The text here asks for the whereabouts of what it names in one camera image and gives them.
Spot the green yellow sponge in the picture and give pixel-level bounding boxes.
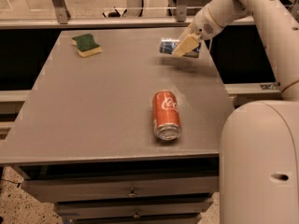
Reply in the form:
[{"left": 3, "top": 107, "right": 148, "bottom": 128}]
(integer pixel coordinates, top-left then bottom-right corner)
[{"left": 72, "top": 34, "right": 102, "bottom": 58}]

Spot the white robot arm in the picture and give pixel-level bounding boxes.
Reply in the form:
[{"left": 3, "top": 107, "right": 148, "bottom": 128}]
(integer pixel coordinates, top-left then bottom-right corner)
[{"left": 173, "top": 0, "right": 299, "bottom": 224}]

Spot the top grey drawer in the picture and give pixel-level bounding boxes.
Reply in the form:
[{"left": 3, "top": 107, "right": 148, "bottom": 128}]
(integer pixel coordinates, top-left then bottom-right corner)
[{"left": 22, "top": 176, "right": 219, "bottom": 203}]

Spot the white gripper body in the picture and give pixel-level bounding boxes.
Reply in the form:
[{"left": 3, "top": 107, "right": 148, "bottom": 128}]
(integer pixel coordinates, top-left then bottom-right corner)
[{"left": 191, "top": 7, "right": 223, "bottom": 40}]

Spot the blue silver redbull can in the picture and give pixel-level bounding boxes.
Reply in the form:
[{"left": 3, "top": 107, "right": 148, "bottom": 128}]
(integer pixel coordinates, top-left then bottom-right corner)
[{"left": 159, "top": 38, "right": 201, "bottom": 58}]

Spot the red coca-cola can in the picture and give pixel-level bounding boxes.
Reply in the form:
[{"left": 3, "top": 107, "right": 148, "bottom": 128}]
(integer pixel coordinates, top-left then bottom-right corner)
[{"left": 152, "top": 90, "right": 181, "bottom": 141}]

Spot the grey drawer cabinet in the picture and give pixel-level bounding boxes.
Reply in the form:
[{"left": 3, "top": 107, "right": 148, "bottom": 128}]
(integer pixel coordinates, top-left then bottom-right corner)
[{"left": 0, "top": 28, "right": 234, "bottom": 224}]

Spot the grey drawer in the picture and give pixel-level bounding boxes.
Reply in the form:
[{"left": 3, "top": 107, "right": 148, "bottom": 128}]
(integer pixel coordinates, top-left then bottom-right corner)
[
  {"left": 22, "top": 176, "right": 219, "bottom": 203},
  {"left": 58, "top": 196, "right": 212, "bottom": 219}
]

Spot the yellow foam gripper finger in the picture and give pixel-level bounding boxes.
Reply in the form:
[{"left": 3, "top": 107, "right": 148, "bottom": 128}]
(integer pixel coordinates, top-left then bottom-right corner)
[
  {"left": 172, "top": 34, "right": 201, "bottom": 57},
  {"left": 178, "top": 26, "right": 192, "bottom": 41}
]

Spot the grey metal railing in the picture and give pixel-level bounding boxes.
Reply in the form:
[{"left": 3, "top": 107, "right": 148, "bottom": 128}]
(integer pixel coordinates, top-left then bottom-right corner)
[{"left": 0, "top": 0, "right": 256, "bottom": 30}]

